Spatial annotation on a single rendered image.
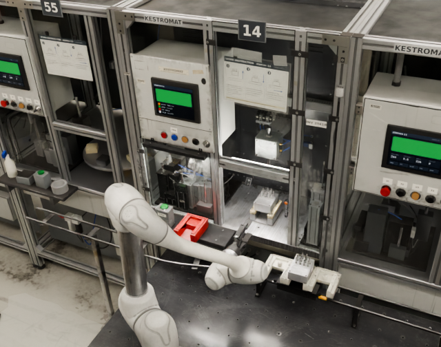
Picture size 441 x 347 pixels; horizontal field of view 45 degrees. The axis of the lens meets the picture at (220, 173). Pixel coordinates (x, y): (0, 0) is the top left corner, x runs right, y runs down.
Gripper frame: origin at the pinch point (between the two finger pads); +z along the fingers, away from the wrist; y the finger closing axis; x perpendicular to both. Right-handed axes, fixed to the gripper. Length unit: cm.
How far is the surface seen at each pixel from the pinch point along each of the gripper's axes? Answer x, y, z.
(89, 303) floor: 117, -100, -5
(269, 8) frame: 4, 101, 37
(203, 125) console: 25, 52, 6
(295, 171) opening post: -21.4, 36.4, 7.4
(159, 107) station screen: 48, 58, 4
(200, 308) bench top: 12.9, -32.3, -30.7
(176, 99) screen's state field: 38, 64, 4
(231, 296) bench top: 2.0, -32.2, -16.8
